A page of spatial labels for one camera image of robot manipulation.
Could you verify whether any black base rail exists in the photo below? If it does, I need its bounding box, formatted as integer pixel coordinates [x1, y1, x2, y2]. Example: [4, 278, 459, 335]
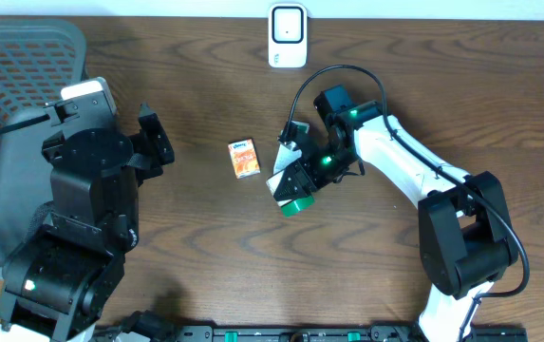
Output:
[172, 324, 529, 342]

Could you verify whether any black camera cable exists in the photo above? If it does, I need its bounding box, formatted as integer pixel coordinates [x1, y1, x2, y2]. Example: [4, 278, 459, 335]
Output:
[280, 64, 532, 300]

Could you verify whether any orange tissue pack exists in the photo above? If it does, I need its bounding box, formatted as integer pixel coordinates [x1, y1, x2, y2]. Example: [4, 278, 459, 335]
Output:
[228, 139, 260, 179]

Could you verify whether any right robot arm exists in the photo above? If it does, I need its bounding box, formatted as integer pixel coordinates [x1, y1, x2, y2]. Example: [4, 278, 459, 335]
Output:
[267, 85, 527, 341]

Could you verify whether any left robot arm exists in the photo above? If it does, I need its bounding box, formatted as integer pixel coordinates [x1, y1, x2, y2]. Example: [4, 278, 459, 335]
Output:
[0, 92, 175, 341]

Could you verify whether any dark grey mesh basket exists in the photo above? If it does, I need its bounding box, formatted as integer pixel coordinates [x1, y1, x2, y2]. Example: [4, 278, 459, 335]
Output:
[0, 19, 87, 279]

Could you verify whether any green lidded white jar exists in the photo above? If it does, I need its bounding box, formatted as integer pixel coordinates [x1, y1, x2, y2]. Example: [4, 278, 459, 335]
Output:
[278, 196, 315, 218]

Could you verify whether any white barcode scanner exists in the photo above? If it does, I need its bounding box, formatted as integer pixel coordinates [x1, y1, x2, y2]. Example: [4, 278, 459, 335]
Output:
[268, 3, 308, 68]

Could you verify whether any white green carton box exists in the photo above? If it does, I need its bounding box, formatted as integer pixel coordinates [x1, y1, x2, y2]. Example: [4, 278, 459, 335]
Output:
[266, 142, 302, 194]

